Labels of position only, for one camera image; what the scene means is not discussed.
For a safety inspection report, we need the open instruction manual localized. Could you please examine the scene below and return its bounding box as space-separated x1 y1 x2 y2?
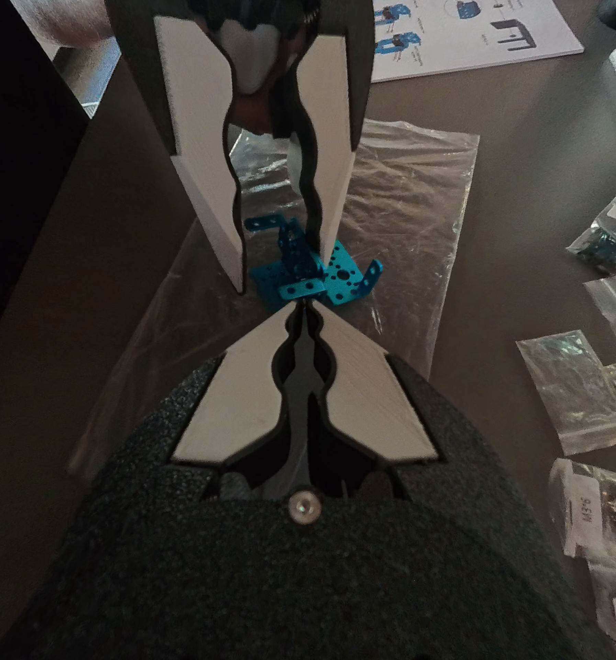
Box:
370 0 584 83

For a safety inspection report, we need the group of small hardware bags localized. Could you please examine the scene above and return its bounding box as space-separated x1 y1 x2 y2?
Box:
517 195 616 660

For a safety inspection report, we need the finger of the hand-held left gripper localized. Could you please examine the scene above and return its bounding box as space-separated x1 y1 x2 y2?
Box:
293 34 357 260
153 15 248 296

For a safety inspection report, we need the clear plastic bag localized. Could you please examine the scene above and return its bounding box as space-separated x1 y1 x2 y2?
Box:
71 119 481 475

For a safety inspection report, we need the person's left hand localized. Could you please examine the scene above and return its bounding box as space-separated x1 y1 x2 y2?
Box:
229 92 278 139

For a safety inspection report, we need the person's left forearm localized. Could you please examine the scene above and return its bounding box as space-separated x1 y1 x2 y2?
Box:
9 0 114 50

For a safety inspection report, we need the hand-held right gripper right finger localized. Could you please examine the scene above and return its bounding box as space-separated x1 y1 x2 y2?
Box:
308 301 439 466

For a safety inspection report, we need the blue metal bracket assembly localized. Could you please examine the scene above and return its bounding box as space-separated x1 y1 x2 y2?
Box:
243 216 383 310

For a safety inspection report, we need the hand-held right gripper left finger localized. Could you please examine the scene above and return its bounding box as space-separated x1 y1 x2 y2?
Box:
173 300 294 465

